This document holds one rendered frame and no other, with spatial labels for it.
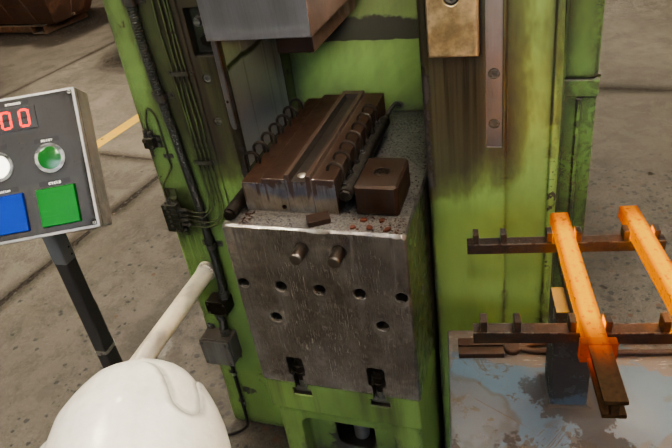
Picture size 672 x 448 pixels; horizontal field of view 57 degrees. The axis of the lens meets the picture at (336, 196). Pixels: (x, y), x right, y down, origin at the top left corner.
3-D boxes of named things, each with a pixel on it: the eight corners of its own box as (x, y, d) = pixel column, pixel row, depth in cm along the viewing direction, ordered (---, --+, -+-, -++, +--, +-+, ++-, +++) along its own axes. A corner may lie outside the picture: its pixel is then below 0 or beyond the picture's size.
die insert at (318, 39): (314, 52, 115) (309, 20, 112) (277, 53, 117) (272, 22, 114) (356, 7, 139) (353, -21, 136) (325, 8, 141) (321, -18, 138)
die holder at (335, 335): (420, 402, 134) (405, 236, 111) (262, 378, 146) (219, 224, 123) (454, 249, 179) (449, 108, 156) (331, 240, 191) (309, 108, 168)
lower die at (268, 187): (339, 214, 121) (333, 176, 116) (247, 209, 127) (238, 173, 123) (386, 121, 154) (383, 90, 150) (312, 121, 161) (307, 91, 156)
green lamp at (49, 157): (58, 171, 119) (49, 151, 116) (39, 171, 120) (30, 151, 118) (68, 163, 121) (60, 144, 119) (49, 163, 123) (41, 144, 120)
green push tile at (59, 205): (80, 221, 119) (73, 183, 119) (41, 228, 119) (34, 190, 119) (83, 220, 121) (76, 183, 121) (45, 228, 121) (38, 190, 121)
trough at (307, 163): (310, 182, 119) (309, 175, 118) (285, 181, 120) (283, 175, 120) (364, 95, 152) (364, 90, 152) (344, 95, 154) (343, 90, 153)
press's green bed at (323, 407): (430, 522, 159) (419, 400, 135) (296, 494, 171) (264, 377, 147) (458, 363, 203) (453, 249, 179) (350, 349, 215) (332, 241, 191)
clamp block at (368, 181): (399, 217, 117) (396, 188, 114) (356, 215, 120) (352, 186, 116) (411, 184, 127) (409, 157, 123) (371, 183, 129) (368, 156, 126)
